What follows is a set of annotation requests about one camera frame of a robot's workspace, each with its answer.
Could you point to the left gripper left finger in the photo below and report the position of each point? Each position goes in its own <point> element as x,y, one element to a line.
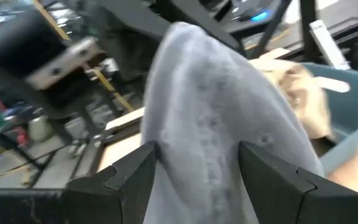
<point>104,202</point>

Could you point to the black table frame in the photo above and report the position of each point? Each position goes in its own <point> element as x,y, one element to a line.
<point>120,135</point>

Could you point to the teal plastic bin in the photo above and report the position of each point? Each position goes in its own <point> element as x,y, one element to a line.
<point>350,118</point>

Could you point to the black device with blue light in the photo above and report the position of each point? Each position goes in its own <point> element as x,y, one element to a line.
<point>253,17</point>

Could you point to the white box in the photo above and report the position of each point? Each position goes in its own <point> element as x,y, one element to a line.
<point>328,46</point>

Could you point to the black bar stand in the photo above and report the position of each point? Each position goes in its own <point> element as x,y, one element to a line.
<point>204,18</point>

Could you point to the grey cap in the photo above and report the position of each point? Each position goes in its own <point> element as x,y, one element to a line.
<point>204,109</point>

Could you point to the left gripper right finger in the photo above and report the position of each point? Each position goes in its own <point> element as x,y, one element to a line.
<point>291,202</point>

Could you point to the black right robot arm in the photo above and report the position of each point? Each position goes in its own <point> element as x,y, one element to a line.
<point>26,49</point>

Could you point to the beige cap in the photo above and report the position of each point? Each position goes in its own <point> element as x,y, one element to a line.
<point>306,99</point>

